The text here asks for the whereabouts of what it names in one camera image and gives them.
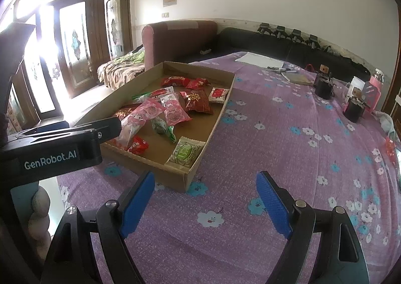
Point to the pink bottle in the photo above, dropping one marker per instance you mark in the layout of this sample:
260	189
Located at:
374	86

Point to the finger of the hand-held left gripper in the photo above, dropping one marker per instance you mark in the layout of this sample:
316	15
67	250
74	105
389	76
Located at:
108	130

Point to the pink round-print snack packet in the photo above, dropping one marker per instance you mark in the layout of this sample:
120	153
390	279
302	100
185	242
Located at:
175	114
150	110

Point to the brown notebook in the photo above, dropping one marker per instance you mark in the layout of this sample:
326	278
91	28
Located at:
299	77

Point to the black sofa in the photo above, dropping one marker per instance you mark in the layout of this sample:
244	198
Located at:
250	41

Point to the red and gold snack packet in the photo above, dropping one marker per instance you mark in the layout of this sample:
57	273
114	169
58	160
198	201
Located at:
197	100

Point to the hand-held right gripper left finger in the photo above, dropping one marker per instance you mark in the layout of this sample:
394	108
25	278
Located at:
137	205

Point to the small red snack packet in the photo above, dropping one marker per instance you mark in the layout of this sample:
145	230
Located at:
139	145

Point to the white cloth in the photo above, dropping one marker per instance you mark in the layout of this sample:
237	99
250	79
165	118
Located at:
385	121

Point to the dark jar with cork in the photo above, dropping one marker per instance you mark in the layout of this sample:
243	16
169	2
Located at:
323	89
353	111

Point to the white paper sheet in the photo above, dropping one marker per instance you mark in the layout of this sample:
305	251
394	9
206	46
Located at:
260	58

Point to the pale green snack packet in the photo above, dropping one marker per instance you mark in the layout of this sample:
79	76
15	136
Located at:
184	152

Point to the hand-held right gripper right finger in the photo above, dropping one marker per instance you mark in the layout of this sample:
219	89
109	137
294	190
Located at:
274	205

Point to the white and red snack packet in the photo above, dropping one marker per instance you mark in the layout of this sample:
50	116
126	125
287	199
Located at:
161	92
217	95

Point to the purple floral cloth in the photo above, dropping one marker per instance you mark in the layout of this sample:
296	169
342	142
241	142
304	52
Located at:
282	146

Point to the pink cartoon snack packet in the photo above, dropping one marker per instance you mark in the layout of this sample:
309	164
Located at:
131	128

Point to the black hand-held device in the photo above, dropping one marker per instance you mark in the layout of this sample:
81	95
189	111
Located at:
296	36
264	28
313	41
278	31

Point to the pens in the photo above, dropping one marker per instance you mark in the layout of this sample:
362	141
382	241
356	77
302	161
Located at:
278	68

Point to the shallow cardboard box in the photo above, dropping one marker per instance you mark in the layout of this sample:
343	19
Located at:
153	152

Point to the reddish brown armchair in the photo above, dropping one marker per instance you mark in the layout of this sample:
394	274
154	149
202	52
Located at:
175	42

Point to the wooden glass door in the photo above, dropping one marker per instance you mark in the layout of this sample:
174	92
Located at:
94	36

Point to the patterned brown blanket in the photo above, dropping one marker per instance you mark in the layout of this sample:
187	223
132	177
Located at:
119	70

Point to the small red object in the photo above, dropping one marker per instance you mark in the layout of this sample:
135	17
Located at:
310	67

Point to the person's left hand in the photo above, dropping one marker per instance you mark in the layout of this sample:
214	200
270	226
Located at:
39	218

